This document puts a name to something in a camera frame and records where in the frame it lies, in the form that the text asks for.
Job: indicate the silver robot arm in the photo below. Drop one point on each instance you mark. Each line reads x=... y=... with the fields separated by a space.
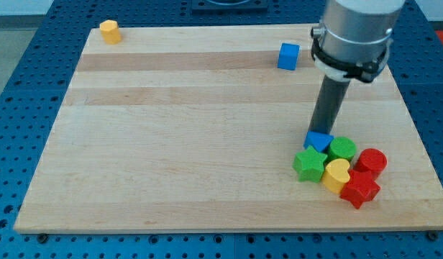
x=353 y=38

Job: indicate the blue cube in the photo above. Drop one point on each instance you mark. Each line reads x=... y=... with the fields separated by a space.
x=288 y=56

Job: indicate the wooden board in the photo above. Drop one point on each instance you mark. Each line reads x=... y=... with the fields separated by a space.
x=194 y=129

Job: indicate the green star block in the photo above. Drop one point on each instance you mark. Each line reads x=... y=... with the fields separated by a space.
x=309 y=165

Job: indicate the blue triangle block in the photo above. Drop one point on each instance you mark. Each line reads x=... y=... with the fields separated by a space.
x=319 y=141

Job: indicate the dark grey pointer rod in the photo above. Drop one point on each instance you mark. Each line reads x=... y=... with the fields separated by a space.
x=328 y=103

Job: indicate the green cylinder block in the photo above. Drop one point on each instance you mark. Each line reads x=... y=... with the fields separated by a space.
x=341 y=147

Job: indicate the yellow heart block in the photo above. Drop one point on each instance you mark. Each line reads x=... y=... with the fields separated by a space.
x=336 y=175

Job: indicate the yellow hexagonal block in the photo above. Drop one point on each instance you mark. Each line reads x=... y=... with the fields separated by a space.
x=110 y=32

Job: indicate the red star block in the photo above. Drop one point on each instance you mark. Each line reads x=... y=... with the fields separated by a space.
x=360 y=188

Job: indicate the red cylinder block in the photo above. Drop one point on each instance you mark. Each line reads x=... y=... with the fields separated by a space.
x=372 y=160

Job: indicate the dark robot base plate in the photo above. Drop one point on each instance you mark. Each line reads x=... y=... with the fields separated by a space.
x=205 y=6

